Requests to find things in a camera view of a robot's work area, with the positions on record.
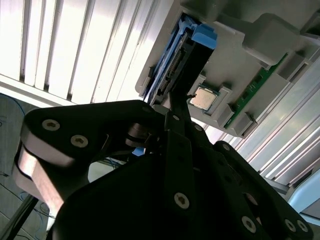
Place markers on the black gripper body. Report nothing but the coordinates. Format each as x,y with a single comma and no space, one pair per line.
125,212

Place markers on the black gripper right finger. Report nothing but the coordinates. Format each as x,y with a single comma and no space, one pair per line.
226,160

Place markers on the hard disk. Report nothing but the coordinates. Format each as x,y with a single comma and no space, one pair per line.
190,65

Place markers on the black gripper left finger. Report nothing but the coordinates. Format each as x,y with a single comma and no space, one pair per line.
87,125

